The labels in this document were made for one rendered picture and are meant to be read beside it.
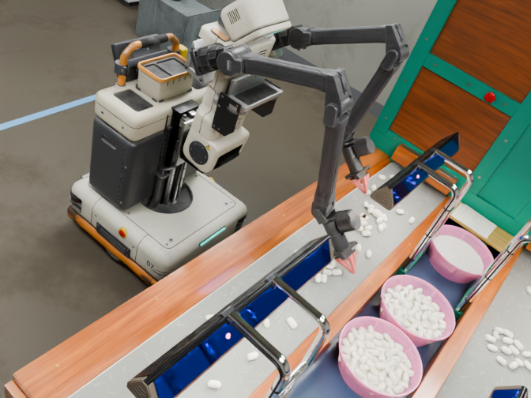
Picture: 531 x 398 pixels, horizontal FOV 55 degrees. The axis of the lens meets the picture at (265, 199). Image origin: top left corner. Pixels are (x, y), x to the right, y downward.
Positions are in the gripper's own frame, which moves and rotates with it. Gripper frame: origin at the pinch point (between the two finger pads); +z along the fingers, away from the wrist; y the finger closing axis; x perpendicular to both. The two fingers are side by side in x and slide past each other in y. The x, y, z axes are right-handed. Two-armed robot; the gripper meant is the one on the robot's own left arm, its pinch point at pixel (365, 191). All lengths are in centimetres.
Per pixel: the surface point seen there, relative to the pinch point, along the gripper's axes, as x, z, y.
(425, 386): -34, 46, -56
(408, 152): -2.3, -3.4, 39.2
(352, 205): 6.4, 4.1, -2.4
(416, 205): -5.0, 17.9, 25.2
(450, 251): -19.6, 35.0, 11.8
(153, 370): -32, -10, -128
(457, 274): -24.4, 40.8, 2.6
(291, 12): 154, -115, 216
